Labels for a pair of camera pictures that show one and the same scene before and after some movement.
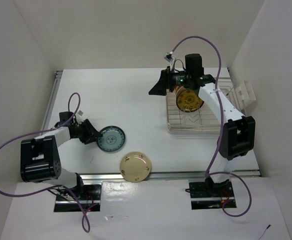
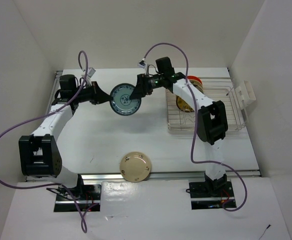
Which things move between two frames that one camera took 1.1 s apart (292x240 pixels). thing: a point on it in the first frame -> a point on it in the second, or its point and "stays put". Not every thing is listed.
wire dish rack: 202,119 stays put
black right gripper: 165,82 -> 142,88
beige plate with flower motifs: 135,166 stays put
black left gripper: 91,132 -> 98,96
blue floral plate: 113,139 -> 121,104
